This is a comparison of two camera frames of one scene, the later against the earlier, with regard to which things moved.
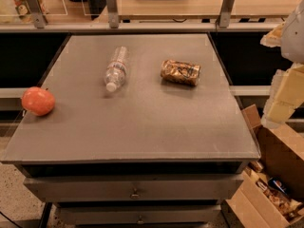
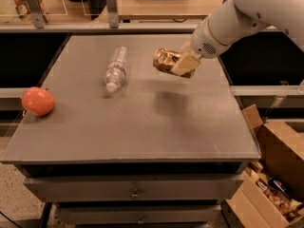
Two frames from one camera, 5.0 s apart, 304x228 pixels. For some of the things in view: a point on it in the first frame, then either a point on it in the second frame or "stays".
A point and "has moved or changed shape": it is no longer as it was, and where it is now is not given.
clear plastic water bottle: (117, 69) stays
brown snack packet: (184, 73) has moved or changed shape
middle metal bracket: (111, 3) stays
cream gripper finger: (286, 95) -> (187, 62)
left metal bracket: (36, 7) stays
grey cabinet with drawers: (146, 131) stays
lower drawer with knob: (139, 215) stays
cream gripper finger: (274, 37) -> (188, 47)
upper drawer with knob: (133, 188) stays
